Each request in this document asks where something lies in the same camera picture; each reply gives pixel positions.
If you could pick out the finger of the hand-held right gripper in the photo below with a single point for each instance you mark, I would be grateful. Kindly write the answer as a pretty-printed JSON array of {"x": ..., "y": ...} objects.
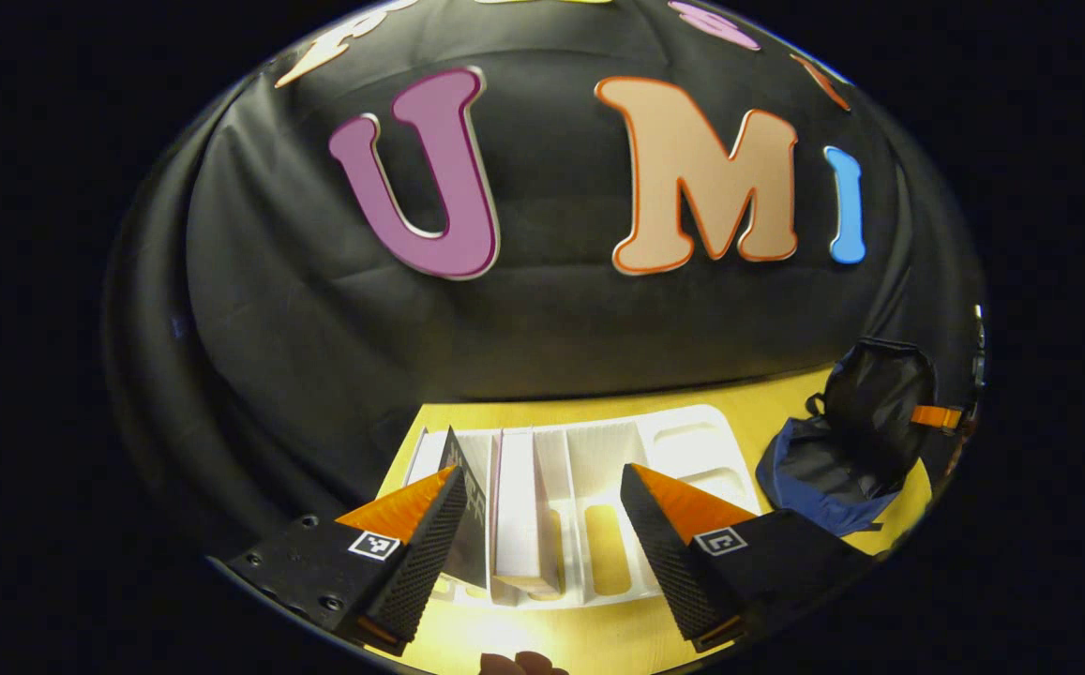
[{"x": 936, "y": 418}]

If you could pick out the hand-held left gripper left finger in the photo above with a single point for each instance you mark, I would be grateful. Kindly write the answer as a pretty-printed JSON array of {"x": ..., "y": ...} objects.
[{"x": 434, "y": 553}]

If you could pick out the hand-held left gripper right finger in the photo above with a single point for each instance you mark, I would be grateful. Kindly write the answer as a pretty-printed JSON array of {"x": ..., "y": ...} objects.
[{"x": 669, "y": 562}]

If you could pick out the pink book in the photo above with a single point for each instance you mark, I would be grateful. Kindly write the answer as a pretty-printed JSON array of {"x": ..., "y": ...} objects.
[{"x": 519, "y": 506}]

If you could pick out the blue schoolbag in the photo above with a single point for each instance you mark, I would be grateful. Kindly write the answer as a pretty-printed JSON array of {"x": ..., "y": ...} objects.
[{"x": 814, "y": 478}]

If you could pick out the black backdrop cloth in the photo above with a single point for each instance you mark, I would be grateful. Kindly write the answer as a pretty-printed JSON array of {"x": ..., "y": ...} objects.
[{"x": 551, "y": 319}]

